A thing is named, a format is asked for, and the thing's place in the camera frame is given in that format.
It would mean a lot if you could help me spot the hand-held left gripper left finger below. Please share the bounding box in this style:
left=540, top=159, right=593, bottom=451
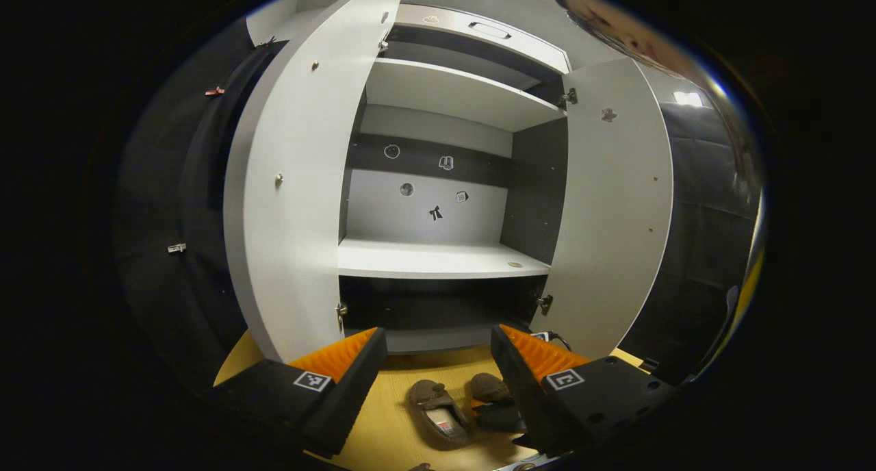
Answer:
left=209, top=327, right=388, bottom=458

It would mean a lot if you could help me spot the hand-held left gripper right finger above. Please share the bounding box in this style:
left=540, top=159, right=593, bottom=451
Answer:
left=490, top=324, right=678, bottom=458

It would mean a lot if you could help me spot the white and grey shoe cabinet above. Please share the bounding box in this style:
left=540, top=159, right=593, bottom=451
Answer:
left=337, top=4, right=572, bottom=354

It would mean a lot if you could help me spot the white cabinet door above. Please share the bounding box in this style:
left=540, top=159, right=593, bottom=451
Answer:
left=222, top=0, right=409, bottom=364
left=544, top=58, right=675, bottom=362

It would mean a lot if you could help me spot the black backdrop cloth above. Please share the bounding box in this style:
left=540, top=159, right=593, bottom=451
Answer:
left=113, top=19, right=274, bottom=390
left=619, top=101, right=760, bottom=386

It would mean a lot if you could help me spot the black drawer handle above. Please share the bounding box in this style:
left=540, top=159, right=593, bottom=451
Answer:
left=468, top=21, right=513, bottom=41

